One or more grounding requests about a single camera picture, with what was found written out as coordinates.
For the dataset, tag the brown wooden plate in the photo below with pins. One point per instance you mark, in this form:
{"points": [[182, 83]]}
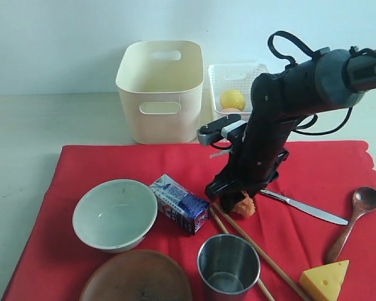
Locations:
{"points": [[138, 275]]}

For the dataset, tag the stainless steel cup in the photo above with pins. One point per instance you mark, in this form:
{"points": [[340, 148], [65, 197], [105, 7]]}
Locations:
{"points": [[228, 266]]}

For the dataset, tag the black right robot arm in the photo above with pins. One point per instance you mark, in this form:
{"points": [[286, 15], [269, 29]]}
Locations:
{"points": [[331, 80]]}

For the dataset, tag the yellow cheese wedge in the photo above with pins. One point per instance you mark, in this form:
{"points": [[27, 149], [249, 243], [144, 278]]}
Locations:
{"points": [[324, 283]]}

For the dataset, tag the upper wooden chopstick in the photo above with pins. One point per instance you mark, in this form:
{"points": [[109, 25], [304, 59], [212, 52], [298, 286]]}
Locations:
{"points": [[263, 254]]}

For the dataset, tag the orange fried chicken piece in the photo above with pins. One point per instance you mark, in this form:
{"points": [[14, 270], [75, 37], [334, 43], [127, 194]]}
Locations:
{"points": [[246, 207]]}

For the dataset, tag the cream plastic storage bin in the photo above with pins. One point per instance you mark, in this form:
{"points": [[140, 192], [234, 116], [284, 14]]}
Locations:
{"points": [[160, 87]]}

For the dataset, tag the white perforated plastic basket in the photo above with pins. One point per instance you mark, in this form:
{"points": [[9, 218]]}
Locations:
{"points": [[238, 76]]}

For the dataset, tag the stainless steel table knife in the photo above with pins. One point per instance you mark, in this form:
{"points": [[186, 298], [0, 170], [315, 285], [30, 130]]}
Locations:
{"points": [[318, 213]]}

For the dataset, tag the yellow lemon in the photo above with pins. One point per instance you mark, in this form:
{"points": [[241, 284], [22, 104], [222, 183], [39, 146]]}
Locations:
{"points": [[233, 99]]}

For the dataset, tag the white ceramic bowl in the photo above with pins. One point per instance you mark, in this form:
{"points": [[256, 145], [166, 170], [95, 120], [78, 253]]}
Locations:
{"points": [[115, 216]]}

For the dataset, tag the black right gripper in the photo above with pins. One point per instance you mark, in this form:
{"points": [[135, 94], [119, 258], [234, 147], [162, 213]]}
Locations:
{"points": [[250, 165]]}

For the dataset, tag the brown wooden spoon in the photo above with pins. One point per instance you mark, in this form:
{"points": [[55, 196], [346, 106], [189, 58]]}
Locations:
{"points": [[363, 202]]}

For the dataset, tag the blue white milk carton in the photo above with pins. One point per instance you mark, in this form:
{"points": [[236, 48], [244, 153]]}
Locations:
{"points": [[180, 205]]}

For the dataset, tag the brown egg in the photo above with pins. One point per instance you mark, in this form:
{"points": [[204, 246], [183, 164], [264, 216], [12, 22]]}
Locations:
{"points": [[231, 111]]}

